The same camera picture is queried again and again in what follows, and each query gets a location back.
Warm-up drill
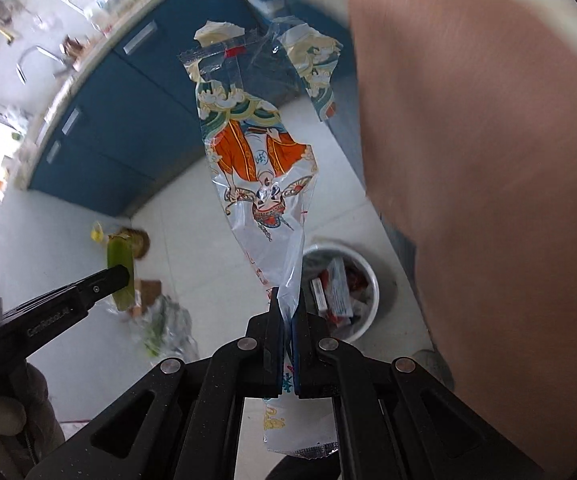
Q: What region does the clear printed plastic bag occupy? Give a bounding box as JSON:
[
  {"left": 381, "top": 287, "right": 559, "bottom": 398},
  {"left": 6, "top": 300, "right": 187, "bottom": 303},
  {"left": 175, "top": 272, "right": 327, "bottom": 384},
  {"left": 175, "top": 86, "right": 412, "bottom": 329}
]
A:
[{"left": 180, "top": 16, "right": 343, "bottom": 460}]

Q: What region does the white gloved left hand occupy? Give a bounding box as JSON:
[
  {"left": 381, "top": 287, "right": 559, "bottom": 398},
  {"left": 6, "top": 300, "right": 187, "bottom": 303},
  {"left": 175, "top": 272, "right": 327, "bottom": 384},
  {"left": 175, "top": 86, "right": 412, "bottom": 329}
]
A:
[{"left": 0, "top": 363, "right": 65, "bottom": 479}]

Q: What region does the blue kitchen cabinet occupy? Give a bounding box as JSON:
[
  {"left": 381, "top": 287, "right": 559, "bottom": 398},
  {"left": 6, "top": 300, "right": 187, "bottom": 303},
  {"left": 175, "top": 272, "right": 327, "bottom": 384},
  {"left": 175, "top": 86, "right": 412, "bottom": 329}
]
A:
[{"left": 28, "top": 0, "right": 415, "bottom": 281}]

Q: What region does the small cardboard box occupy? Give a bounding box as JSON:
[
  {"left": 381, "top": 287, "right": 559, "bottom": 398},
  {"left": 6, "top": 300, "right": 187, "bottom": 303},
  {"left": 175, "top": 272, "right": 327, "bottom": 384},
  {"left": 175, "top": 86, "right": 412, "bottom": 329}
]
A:
[{"left": 130, "top": 280, "right": 162, "bottom": 318}]

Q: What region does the crumpled plastic bag on floor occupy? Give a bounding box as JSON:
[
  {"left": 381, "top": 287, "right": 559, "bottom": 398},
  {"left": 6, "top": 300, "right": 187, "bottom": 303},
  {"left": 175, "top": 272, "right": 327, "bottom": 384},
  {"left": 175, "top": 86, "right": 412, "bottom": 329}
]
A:
[{"left": 130, "top": 295, "right": 198, "bottom": 363}]

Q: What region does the steel sink faucet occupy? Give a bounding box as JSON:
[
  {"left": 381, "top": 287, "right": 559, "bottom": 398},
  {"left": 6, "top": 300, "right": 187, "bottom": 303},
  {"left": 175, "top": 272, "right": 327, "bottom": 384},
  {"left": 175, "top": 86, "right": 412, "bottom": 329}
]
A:
[{"left": 15, "top": 44, "right": 72, "bottom": 84}]

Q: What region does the grey right shoe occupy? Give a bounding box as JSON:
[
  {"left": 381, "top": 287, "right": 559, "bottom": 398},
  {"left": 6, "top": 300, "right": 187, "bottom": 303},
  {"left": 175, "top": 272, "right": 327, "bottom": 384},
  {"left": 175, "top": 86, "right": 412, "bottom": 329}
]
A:
[{"left": 412, "top": 349, "right": 455, "bottom": 392}]

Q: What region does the yellow oil bottle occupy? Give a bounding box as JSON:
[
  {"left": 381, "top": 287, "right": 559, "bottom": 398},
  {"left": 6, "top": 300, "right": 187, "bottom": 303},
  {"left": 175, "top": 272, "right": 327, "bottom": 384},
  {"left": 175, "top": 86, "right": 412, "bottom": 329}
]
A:
[{"left": 90, "top": 221, "right": 151, "bottom": 260}]

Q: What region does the green vegetable piece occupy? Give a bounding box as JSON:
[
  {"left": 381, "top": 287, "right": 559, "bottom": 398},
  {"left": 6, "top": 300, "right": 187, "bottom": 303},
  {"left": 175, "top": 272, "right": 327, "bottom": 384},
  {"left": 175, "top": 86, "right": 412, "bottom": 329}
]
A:
[{"left": 106, "top": 240, "right": 134, "bottom": 312}]

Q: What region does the round grey trash bin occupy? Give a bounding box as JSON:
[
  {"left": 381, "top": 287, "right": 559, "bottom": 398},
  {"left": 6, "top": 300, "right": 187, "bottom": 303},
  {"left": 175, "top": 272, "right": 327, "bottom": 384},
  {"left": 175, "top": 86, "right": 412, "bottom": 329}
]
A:
[{"left": 302, "top": 242, "right": 380, "bottom": 342}]

